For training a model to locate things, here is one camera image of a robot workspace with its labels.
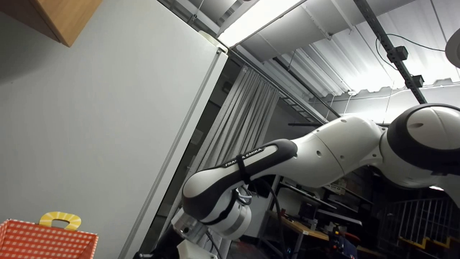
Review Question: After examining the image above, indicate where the tall white cabinet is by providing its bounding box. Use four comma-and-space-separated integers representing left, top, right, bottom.
0, 0, 229, 259

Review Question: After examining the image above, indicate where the wooden desk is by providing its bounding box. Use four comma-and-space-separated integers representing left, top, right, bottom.
267, 210, 382, 259

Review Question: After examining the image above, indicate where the grey curtain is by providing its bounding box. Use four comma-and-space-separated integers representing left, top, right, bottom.
187, 66, 281, 259

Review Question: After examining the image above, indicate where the shelf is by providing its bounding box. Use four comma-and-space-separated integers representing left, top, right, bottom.
322, 172, 378, 218

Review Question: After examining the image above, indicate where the ceiling strip light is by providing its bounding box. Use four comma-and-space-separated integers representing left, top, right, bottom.
217, 0, 303, 48

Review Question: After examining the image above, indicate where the white metal railing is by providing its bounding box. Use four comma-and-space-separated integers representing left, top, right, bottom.
377, 197, 460, 259

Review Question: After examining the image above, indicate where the orange checked box, yellow handle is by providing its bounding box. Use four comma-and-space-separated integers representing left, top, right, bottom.
0, 212, 98, 259

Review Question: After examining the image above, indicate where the wooden wall cabinet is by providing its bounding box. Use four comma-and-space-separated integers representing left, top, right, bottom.
0, 0, 103, 47

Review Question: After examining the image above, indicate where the black ceiling rail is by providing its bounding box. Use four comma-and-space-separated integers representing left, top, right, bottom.
353, 0, 428, 105

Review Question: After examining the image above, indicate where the black cable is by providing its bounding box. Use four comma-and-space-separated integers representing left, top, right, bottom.
375, 33, 446, 71

